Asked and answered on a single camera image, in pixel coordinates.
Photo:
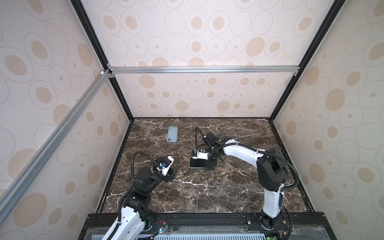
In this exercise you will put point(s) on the black corner frame post right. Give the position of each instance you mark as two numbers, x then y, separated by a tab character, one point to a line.
320	35

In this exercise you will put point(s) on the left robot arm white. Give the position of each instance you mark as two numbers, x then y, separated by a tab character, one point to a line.
134	216

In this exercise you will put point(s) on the light blue case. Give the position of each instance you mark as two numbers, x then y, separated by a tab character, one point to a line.
196	163
172	135

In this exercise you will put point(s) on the silver aluminium rail back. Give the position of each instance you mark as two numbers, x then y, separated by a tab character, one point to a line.
205	69

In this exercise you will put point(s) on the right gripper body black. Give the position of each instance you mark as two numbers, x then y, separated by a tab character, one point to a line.
211	160

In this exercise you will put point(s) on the black corner frame post left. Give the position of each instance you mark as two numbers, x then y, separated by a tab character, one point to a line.
89	30

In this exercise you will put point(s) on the black corner frame post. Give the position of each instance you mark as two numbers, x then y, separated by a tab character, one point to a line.
89	30
320	35

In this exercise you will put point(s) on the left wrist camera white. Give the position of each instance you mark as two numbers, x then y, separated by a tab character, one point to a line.
166	162

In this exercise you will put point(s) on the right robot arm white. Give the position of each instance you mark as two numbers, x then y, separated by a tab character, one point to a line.
275	174

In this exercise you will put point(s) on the silver aluminium rail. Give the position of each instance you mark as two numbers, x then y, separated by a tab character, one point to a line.
33	168
205	69

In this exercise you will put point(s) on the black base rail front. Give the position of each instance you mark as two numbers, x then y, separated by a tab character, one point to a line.
303	226

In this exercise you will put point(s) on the silver aluminium rail left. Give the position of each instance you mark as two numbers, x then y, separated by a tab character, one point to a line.
33	168

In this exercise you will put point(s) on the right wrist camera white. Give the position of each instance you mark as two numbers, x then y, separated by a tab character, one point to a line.
202	155

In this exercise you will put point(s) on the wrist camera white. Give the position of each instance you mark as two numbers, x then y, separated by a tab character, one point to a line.
166	162
202	155

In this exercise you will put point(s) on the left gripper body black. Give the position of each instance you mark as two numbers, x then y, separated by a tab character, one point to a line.
167	178

